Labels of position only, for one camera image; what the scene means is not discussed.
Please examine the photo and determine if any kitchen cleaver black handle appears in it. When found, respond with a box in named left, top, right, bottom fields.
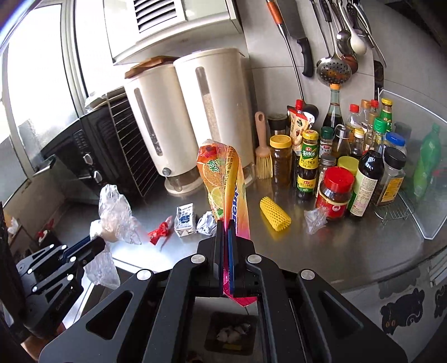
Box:
left=275, top=0, right=315, bottom=79

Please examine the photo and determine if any red spout sauce pouch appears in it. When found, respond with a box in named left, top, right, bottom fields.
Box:
left=287, top=99, right=315, bottom=151

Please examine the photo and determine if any yellow foam fruit net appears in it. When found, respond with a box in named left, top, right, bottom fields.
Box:
left=259, top=197, right=292, bottom=231

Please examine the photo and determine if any chili sauce jar red lid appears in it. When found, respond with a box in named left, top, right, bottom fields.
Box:
left=315, top=166, right=355, bottom=220

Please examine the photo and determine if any right cream grain dispenser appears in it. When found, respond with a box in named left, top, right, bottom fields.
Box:
left=173, top=48, right=255, bottom=185

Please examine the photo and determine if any green soda bottle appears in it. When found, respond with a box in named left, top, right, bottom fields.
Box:
left=413, top=124, right=442, bottom=200

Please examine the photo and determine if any cream grain dispenser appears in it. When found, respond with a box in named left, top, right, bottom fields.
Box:
left=173, top=48, right=255, bottom=185
left=124, top=56, right=202, bottom=195

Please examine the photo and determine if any black trash bin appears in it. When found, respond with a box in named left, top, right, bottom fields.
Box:
left=205, top=312, right=258, bottom=356

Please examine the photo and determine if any dark vinegar bottle white label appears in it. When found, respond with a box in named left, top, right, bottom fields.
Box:
left=348, top=116, right=389, bottom=219

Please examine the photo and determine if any clear plastic bag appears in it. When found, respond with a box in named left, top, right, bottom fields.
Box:
left=84, top=184, right=142, bottom=290

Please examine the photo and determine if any soy sauce bottle green label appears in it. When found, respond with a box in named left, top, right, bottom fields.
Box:
left=297, top=129, right=319, bottom=200

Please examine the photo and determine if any spice jar black lid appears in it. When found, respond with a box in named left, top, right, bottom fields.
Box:
left=374, top=147, right=407, bottom=206

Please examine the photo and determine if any metal skimmer ladle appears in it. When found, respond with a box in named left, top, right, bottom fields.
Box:
left=311, top=1, right=351, bottom=85

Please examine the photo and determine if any honey jar yellow lid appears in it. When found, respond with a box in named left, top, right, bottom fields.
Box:
left=270, top=135, right=293, bottom=187

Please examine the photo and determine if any left cream grain dispenser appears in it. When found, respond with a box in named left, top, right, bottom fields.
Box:
left=124, top=56, right=202, bottom=195

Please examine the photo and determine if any small clear plastic wrapper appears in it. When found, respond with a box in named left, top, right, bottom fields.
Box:
left=304, top=207, right=329, bottom=235

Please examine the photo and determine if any person's left hand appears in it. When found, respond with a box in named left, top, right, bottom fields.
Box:
left=20, top=323, right=66, bottom=362

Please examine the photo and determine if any red snack wrapper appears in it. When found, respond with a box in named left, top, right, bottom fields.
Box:
left=148, top=216, right=173, bottom=245

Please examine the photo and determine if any wooden pastry brush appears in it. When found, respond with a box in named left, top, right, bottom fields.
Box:
left=255, top=111, right=273, bottom=179

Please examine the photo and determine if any black toaster oven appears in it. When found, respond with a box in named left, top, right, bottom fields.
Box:
left=42, top=87, right=161, bottom=200

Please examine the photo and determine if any white blue milk carton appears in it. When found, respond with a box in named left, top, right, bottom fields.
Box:
left=174, top=203, right=196, bottom=237

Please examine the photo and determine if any orange pink snack bag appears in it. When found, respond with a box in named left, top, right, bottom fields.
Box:
left=196, top=140, right=257, bottom=308

